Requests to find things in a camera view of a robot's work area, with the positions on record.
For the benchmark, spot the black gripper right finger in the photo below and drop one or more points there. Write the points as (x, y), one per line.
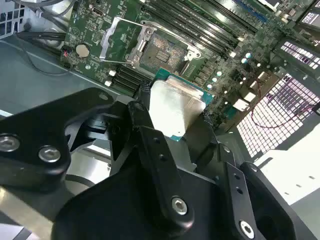
(250, 200)

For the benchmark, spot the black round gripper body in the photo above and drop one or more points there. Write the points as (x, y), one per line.
(112, 215)

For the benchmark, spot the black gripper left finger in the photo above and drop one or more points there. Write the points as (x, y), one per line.
(37, 130)

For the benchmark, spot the metal socket cover frame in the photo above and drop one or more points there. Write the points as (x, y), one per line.
(106, 48)

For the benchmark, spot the silver green CPU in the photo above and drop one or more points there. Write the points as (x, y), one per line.
(172, 107)

